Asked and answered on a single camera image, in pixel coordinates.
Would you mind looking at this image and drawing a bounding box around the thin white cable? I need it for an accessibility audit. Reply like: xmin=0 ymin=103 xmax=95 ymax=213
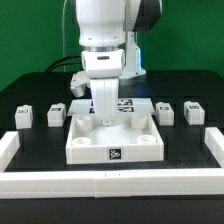
xmin=61 ymin=0 xmax=69 ymax=73

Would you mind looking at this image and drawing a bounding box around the white marker sheet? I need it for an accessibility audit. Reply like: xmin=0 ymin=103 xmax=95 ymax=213
xmin=67 ymin=98 xmax=155 ymax=116

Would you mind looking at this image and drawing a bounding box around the white U-shaped fence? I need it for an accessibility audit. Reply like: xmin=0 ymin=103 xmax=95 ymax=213
xmin=0 ymin=131 xmax=224 ymax=199

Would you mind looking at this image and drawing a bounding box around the black cable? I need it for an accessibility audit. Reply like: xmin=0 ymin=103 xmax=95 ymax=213
xmin=44 ymin=54 xmax=83 ymax=73

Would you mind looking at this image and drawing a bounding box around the white square tabletop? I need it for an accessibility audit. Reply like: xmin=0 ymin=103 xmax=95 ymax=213
xmin=66 ymin=112 xmax=164 ymax=165

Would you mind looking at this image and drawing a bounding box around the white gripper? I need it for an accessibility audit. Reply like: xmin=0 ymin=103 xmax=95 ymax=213
xmin=70 ymin=49 xmax=125 ymax=125

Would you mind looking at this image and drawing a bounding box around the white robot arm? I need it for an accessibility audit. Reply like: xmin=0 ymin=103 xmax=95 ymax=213
xmin=70 ymin=0 xmax=162 ymax=125

